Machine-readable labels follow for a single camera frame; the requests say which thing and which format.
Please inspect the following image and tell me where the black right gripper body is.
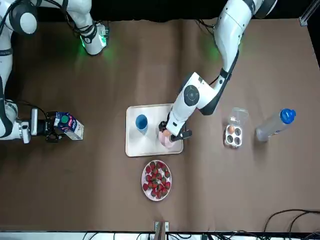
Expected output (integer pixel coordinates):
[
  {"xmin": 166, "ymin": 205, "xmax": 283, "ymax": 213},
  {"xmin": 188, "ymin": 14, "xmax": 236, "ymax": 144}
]
[{"xmin": 37, "ymin": 119, "xmax": 56, "ymax": 137}]

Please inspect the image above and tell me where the blue white milk carton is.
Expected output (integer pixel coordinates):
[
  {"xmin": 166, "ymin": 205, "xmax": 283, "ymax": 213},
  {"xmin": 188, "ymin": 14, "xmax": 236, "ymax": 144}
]
[{"xmin": 53, "ymin": 111, "xmax": 85, "ymax": 141}]

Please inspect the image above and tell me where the blue cup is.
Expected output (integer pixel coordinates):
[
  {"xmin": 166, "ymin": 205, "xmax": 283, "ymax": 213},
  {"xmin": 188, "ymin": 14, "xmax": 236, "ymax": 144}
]
[{"xmin": 135, "ymin": 114, "xmax": 149, "ymax": 136}]

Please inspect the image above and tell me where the white rectangular tray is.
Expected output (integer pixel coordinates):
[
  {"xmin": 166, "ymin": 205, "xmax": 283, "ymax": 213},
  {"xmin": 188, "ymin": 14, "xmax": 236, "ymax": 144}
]
[{"xmin": 124, "ymin": 103, "xmax": 184, "ymax": 158}]

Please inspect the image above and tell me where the clear plastic egg carton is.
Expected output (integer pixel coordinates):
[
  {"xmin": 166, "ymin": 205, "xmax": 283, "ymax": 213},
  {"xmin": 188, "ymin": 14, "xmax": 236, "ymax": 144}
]
[{"xmin": 223, "ymin": 107, "xmax": 250, "ymax": 149}]

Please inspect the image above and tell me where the red strawberries heap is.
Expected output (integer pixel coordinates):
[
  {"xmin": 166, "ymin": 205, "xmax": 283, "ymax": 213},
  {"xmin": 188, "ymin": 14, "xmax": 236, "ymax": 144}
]
[{"xmin": 142, "ymin": 161, "xmax": 172, "ymax": 200}]

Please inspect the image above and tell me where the pale round plate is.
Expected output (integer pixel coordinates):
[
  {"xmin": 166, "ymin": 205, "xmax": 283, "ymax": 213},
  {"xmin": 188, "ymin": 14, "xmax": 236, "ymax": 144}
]
[{"xmin": 141, "ymin": 159, "xmax": 173, "ymax": 202}]

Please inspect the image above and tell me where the clear bottle blue cap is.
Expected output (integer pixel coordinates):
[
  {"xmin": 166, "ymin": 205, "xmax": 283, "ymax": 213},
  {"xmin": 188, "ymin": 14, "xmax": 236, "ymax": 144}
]
[{"xmin": 254, "ymin": 108, "xmax": 297, "ymax": 143}]

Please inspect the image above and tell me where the aluminium middle post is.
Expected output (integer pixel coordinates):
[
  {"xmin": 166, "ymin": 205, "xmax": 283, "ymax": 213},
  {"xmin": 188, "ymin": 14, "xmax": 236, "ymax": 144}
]
[{"xmin": 154, "ymin": 221, "xmax": 170, "ymax": 240}]

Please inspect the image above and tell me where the black cable arc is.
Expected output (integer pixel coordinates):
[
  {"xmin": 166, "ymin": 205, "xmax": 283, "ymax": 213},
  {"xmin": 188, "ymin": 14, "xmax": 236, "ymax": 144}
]
[{"xmin": 264, "ymin": 209, "xmax": 320, "ymax": 233}]

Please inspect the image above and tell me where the aluminium profile bracket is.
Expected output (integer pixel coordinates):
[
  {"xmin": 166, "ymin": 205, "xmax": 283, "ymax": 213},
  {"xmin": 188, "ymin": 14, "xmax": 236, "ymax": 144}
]
[{"xmin": 298, "ymin": 14, "xmax": 310, "ymax": 27}]

